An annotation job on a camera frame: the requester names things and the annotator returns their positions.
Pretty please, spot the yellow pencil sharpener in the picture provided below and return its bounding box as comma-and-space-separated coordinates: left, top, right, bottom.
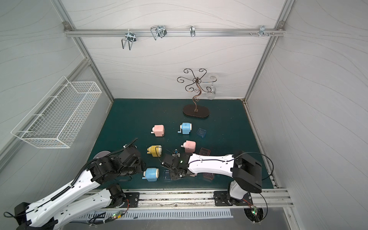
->
147, 145, 162, 158

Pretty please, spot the pink sharpener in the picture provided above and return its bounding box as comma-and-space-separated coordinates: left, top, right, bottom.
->
181, 140, 196, 153
151, 125, 165, 137

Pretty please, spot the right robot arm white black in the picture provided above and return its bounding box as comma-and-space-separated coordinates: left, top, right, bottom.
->
161, 152, 263, 200

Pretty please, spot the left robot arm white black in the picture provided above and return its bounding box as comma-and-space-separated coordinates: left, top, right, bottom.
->
3, 141, 145, 230

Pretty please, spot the clear blue tray front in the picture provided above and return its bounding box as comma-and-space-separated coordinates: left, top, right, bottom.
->
163, 170, 171, 181

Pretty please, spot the clear blue tray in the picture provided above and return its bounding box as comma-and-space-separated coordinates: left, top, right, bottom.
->
196, 128, 207, 138
163, 170, 171, 181

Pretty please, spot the blue sharpener front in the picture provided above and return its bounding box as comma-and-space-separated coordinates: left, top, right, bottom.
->
142, 168, 160, 182

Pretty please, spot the blue sharpener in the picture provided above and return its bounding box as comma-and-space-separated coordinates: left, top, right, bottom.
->
142, 168, 160, 182
178, 122, 192, 135

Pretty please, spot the clear red tray middle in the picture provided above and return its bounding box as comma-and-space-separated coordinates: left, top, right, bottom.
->
198, 148, 210, 156

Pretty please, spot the clear dark red tray front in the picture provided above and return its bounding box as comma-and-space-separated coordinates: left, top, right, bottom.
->
203, 173, 215, 181

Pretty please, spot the blue sharpener back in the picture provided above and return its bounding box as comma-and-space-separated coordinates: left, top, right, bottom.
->
178, 122, 192, 135

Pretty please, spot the clear blue tray back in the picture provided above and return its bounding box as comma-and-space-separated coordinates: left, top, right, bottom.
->
196, 128, 207, 138

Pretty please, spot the purple bowl left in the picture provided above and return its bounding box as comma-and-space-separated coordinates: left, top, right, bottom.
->
94, 150, 111, 159

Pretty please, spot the dark green table mat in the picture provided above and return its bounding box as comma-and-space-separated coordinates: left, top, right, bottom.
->
91, 99, 263, 190

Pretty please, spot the brown scroll metal stand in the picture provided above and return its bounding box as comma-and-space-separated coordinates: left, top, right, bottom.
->
177, 68, 210, 118

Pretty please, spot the clear wine glass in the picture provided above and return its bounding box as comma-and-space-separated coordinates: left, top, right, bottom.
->
206, 76, 217, 100

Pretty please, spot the metal hook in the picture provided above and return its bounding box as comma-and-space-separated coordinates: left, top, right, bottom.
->
121, 31, 137, 50
189, 25, 196, 37
150, 25, 167, 40
249, 25, 275, 37

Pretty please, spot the metal hook right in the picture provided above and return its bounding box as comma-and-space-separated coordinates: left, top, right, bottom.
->
249, 25, 275, 37

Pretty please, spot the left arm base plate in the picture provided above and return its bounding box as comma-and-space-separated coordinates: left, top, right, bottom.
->
107, 192, 140, 209

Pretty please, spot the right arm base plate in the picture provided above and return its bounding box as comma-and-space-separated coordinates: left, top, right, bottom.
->
213, 191, 253, 207

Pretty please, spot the white wire basket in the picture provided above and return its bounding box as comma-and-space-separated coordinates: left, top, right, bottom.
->
11, 76, 102, 149

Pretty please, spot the aluminium front rail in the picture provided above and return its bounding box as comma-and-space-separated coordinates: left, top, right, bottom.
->
57, 188, 294, 212

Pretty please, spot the aluminium crossbar rail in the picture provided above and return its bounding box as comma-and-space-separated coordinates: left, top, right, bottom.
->
64, 27, 286, 38

